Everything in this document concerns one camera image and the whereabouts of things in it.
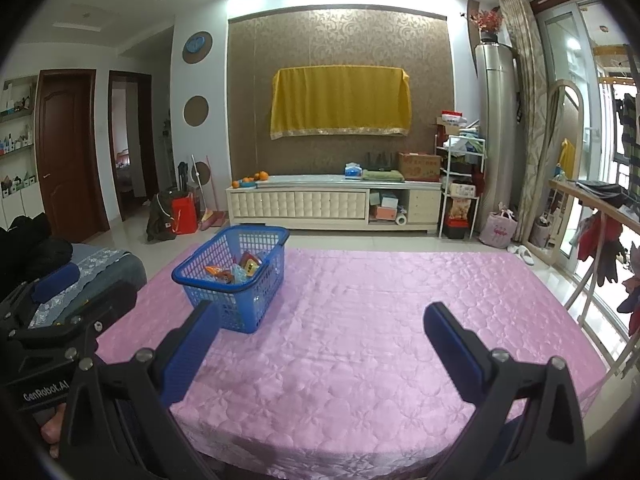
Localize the hanging dark clothes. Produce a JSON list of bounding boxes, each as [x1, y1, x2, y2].
[[612, 80, 640, 161]]

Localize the white TV cabinet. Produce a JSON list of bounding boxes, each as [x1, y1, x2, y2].
[[226, 174, 443, 233]]

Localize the white wall shelf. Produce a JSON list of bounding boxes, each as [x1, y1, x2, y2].
[[0, 76, 38, 201]]

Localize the black jacket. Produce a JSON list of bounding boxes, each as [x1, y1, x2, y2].
[[0, 214, 75, 301]]

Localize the wooden drying rack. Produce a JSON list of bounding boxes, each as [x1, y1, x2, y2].
[[547, 177, 640, 376]]

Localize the cardboard box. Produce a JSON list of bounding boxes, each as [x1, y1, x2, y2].
[[397, 152, 442, 182]]

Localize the white metal rack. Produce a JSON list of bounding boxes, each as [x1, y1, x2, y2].
[[435, 132, 486, 239]]

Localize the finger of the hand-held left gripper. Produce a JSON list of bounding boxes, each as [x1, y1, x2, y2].
[[0, 264, 81, 331], [5, 282, 139, 361]]

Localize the red hanging gloves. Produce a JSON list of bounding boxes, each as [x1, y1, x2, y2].
[[577, 212, 626, 286]]

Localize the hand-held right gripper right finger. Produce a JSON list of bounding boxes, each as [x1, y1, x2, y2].
[[422, 301, 588, 480]]

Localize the yellow cloth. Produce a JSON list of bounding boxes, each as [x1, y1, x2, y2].
[[270, 66, 412, 140]]

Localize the red bag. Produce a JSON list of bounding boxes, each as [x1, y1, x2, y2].
[[171, 191, 199, 235]]

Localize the dark bag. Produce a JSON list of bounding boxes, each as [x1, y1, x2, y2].
[[146, 191, 178, 242]]

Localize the broom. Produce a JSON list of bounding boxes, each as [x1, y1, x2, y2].
[[200, 155, 228, 231]]

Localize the red flower vase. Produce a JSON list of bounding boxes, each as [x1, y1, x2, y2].
[[472, 8, 505, 43]]

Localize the brown wooden door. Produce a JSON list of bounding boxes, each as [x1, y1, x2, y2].
[[34, 69, 111, 243]]

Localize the arched floor mirror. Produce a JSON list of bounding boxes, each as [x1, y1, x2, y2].
[[542, 79, 586, 266]]

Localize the patterned beige curtain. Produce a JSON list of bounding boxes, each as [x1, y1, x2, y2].
[[499, 0, 551, 248]]

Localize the silver standing air conditioner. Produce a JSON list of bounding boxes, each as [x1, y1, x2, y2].
[[474, 42, 518, 221]]

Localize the pink bag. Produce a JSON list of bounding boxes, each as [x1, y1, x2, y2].
[[479, 208, 518, 247]]

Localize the blue plastic basket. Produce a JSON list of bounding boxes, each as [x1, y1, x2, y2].
[[171, 225, 291, 335]]

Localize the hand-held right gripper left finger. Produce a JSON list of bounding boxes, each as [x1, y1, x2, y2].
[[62, 300, 221, 480]]

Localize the person's left hand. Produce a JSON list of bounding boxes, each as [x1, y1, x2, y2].
[[39, 402, 68, 458]]

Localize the pink quilted table cover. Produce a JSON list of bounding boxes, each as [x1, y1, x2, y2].
[[95, 246, 608, 480]]

